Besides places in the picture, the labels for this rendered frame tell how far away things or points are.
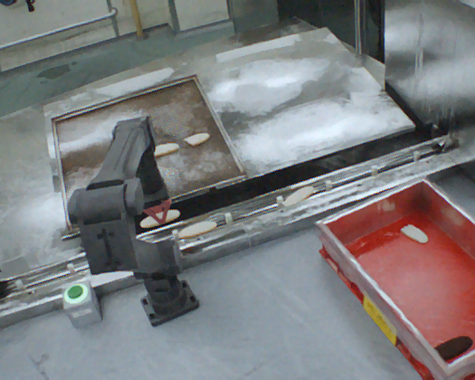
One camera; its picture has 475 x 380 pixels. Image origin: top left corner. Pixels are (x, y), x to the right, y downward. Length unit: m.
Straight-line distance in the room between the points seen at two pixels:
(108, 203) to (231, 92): 1.00
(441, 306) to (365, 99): 0.75
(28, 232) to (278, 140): 0.77
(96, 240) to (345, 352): 0.57
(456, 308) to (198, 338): 0.56
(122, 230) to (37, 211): 0.91
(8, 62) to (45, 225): 3.55
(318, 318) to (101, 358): 0.48
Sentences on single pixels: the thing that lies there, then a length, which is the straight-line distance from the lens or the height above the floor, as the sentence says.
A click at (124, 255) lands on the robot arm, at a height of 1.23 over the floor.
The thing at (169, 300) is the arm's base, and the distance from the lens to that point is 1.20.
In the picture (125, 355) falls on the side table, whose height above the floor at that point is 0.82.
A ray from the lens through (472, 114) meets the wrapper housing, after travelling 1.41.
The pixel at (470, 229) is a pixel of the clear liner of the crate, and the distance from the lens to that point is 1.28.
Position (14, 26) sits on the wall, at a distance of 4.96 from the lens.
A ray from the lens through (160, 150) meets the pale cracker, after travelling 1.55.
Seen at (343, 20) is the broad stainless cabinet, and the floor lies 0.57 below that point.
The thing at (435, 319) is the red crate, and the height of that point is 0.82.
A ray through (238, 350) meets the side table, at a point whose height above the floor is 0.82.
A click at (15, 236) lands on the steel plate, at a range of 1.64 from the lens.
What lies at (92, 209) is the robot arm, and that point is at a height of 1.29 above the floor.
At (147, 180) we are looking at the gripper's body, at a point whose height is 1.06.
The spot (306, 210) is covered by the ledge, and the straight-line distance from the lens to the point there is 1.36.
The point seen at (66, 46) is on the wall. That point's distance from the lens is 5.01.
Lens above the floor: 1.77
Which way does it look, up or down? 39 degrees down
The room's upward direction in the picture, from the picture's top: 10 degrees counter-clockwise
